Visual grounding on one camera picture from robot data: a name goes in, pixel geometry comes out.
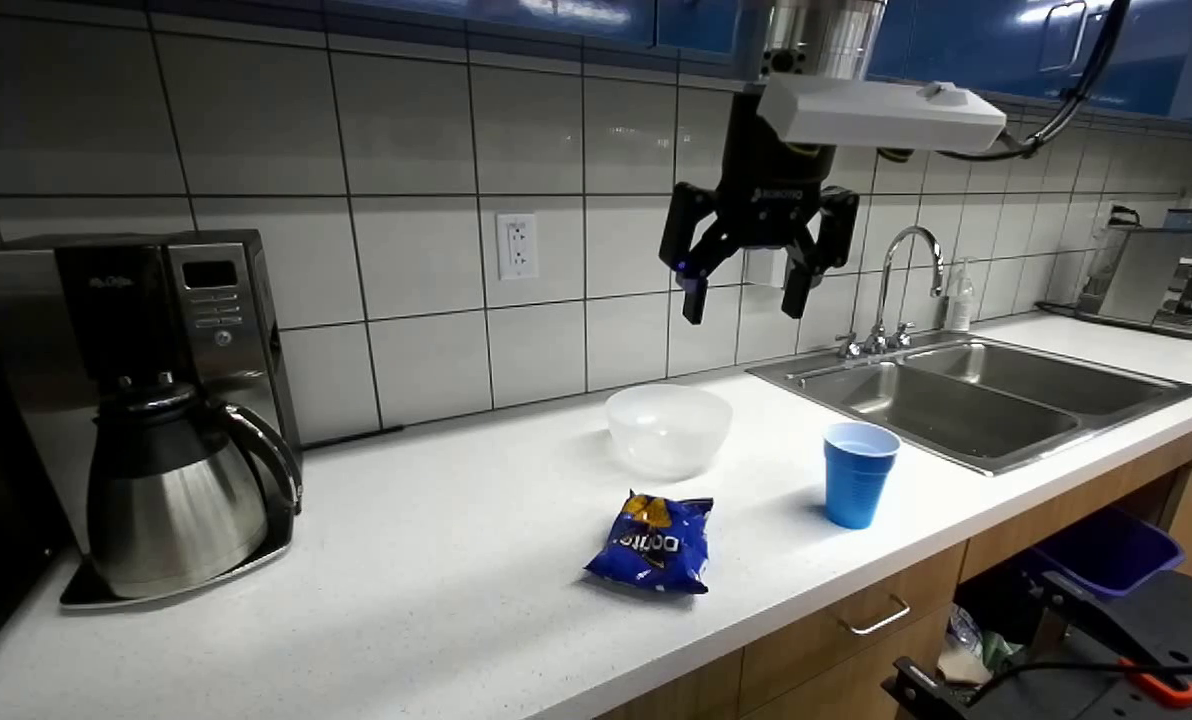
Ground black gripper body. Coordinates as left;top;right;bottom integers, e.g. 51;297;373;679
713;83;843;253

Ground blue snack package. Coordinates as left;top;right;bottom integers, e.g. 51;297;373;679
583;487;722;598

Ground clear plastic bowl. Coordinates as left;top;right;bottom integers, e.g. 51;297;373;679
600;379;735;482

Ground chrome faucet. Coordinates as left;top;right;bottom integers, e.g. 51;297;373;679
836;223;958;361

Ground clear soap pump bottle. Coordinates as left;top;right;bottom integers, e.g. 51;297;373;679
943;267;980;335

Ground stainless steel double sink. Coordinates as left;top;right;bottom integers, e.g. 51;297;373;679
751;333;1192;479

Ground blue plastic cup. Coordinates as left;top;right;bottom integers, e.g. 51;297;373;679
821;420;904;532

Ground blue upper cabinets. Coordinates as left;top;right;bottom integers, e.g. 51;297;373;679
139;0;1192;135

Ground silver espresso machine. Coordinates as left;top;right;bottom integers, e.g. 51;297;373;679
1035;198;1192;343

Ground wooden lower cabinets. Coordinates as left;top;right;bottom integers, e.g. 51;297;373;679
600;420;1192;720

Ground blue plastic bin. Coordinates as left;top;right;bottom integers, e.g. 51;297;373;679
1032;507;1187;605

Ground black metal stand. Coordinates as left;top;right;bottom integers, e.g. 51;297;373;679
880;566;1192;720

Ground orange clamp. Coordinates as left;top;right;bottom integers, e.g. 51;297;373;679
1114;654;1192;713

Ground black steel coffee maker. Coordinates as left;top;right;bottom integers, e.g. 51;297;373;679
0;228;309;615

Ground steel coffee carafe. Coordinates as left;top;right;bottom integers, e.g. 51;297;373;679
84;372;309;605

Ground white wall outlet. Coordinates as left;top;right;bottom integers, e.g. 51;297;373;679
492;211;543;288

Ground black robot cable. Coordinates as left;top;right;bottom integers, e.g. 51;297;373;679
940;0;1136;166

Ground silver cabinet handle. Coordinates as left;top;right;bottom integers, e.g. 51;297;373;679
1035;0;1085;77

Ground silver drawer handle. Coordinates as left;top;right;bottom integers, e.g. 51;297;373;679
842;598;920;643

